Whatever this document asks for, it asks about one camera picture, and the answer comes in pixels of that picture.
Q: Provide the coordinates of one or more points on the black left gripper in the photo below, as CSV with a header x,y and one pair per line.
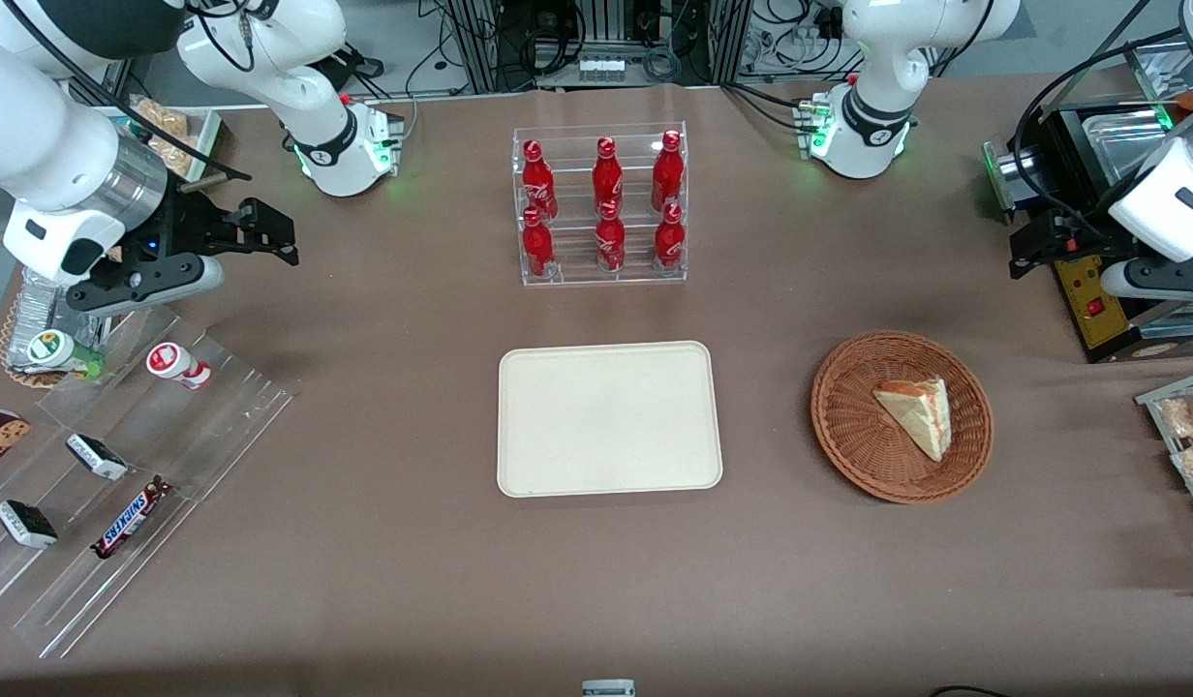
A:
x,y
1058,233

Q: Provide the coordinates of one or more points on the small wicker basket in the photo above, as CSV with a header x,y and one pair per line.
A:
x,y
14,363

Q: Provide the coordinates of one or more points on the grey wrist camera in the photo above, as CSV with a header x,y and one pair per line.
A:
x,y
1158,279
151,281

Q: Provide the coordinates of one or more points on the red cola bottle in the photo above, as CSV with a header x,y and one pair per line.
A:
x,y
538,184
537,247
610,242
669,242
667,174
607,174

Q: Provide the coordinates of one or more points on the red capped yogurt bottle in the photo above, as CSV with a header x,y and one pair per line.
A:
x,y
170,363

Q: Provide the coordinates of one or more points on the aluminium frame post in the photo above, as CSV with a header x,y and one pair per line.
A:
x,y
730,39
471,44

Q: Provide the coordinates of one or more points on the black oven appliance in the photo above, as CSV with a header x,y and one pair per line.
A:
x,y
1090,319

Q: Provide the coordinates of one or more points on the white power strip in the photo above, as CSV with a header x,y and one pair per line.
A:
x,y
601,69

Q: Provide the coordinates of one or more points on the clear ribbed plastic container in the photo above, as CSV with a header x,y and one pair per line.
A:
x,y
45,305

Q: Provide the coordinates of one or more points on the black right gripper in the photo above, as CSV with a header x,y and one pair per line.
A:
x,y
191,222

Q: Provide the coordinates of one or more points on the clear acrylic stepped display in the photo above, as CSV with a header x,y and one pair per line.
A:
x,y
219,426

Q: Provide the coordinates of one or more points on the brown wicker basket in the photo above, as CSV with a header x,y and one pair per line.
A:
x,y
853,436

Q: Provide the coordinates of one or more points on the clear acrylic bottle rack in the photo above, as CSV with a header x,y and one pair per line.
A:
x,y
572,271

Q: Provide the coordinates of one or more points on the tray holding breads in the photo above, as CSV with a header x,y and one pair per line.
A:
x,y
207,136

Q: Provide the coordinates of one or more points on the black white snack bar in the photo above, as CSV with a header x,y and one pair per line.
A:
x,y
97,456
25,523

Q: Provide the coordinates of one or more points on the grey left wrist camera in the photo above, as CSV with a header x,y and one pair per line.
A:
x,y
1158,279

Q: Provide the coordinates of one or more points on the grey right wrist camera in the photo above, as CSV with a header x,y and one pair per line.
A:
x,y
151,281

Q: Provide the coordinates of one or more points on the white labelled object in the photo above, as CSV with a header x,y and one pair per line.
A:
x,y
608,688

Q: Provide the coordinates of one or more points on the Snickers chocolate bar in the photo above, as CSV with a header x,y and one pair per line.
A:
x,y
130,519

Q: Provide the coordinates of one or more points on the green capped yogurt bottle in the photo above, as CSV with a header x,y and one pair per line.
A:
x,y
54,350

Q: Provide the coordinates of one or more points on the cream plastic tray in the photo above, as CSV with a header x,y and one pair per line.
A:
x,y
606,421

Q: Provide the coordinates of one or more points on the wrapped brown bread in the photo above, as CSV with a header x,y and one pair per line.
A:
x,y
163,118
178,155

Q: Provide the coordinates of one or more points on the triangular sandwich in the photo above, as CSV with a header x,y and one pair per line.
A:
x,y
921,411

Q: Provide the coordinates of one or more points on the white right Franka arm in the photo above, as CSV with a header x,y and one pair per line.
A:
x,y
267,48

